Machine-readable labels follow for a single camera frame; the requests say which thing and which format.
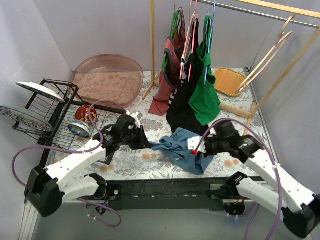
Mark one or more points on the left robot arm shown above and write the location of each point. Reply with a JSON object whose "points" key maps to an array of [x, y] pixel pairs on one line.
{"points": [[48, 188]]}

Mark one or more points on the red floral bowl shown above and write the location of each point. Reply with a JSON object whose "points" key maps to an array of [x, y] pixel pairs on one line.
{"points": [[82, 114]]}

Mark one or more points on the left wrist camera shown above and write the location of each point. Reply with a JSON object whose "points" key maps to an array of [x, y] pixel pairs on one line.
{"points": [[137, 117]]}

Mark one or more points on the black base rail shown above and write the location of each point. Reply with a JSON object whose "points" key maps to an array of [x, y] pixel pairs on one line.
{"points": [[164, 194]]}

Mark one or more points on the black tank top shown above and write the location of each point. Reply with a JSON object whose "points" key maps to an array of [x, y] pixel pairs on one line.
{"points": [[180, 114]]}

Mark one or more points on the floral tablecloth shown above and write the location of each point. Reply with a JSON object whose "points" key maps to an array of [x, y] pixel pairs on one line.
{"points": [[146, 164]]}

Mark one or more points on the pink plastic basin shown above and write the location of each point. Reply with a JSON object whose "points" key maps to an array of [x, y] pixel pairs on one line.
{"points": [[108, 77]]}

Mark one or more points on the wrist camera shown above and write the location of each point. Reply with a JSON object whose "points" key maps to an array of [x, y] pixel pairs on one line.
{"points": [[193, 145], [137, 117]]}

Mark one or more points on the white plate upper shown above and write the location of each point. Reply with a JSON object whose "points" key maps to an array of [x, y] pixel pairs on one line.
{"points": [[40, 90]]}

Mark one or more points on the red tank top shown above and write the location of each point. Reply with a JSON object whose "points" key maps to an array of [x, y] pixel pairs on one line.
{"points": [[169, 78]]}

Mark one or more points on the green tank top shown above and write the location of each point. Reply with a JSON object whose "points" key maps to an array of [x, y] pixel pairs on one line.
{"points": [[204, 101]]}

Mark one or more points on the blue tank top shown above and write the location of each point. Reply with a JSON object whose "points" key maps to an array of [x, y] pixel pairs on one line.
{"points": [[176, 148]]}

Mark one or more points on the blue hanger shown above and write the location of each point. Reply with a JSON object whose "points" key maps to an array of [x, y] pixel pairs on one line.
{"points": [[208, 40]]}

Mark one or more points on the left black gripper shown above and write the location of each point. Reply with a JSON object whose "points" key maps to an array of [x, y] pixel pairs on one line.
{"points": [[137, 137]]}

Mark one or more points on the black wire dish rack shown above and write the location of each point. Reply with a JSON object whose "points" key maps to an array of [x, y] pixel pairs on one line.
{"points": [[58, 113]]}

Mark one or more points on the empty wooden hanger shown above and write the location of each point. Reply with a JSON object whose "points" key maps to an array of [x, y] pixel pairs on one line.
{"points": [[281, 40]]}

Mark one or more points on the blue patterned plate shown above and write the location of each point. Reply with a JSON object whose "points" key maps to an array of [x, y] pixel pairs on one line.
{"points": [[26, 117]]}

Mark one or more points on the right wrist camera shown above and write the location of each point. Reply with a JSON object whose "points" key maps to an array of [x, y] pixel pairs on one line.
{"points": [[193, 145]]}

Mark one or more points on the blue white bowl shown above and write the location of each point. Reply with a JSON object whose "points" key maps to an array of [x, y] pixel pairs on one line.
{"points": [[79, 128]]}

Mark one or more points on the green hanger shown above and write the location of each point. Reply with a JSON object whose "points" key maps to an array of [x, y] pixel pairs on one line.
{"points": [[177, 25]]}

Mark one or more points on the woven bamboo tray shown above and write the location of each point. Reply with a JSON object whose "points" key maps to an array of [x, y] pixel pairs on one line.
{"points": [[228, 81]]}

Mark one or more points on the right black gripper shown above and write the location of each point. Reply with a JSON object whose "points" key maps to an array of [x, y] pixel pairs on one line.
{"points": [[208, 145]]}

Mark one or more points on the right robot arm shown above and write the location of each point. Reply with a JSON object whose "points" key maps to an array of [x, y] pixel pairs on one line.
{"points": [[294, 204]]}

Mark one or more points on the pink hanger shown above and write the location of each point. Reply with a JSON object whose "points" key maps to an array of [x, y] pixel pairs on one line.
{"points": [[189, 41]]}

